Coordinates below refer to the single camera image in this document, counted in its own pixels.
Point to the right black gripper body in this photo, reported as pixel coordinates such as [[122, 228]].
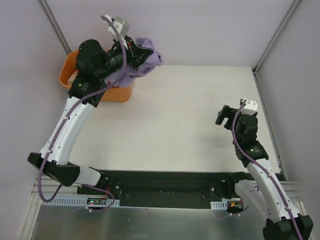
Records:
[[227, 115]]

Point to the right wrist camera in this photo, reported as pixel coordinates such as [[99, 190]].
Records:
[[249, 106]]

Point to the left white cable duct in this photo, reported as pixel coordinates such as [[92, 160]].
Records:
[[80, 201]]

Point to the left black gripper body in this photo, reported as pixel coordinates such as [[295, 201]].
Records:
[[137, 53]]

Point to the white cable duct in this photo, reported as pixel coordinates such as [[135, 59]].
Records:
[[219, 205], [80, 201]]

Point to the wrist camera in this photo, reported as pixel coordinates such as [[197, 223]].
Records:
[[120, 25], [249, 106]]

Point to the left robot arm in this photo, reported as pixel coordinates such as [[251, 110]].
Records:
[[97, 70]]

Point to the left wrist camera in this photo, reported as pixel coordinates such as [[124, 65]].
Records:
[[120, 25]]

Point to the orange plastic bin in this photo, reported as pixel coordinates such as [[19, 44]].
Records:
[[69, 72]]

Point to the right white cable duct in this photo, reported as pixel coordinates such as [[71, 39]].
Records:
[[219, 205]]

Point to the left aluminium frame post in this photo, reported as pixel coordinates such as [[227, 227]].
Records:
[[54, 25]]

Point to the purple t shirt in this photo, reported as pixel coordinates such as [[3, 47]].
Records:
[[117, 79]]

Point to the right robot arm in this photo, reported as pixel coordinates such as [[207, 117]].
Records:
[[264, 193]]

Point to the aluminium frame post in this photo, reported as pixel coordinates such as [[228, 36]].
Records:
[[276, 35], [54, 25]]

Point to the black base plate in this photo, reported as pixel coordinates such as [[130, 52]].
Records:
[[167, 189]]

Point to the right aluminium frame post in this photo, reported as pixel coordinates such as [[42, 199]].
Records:
[[276, 35]]

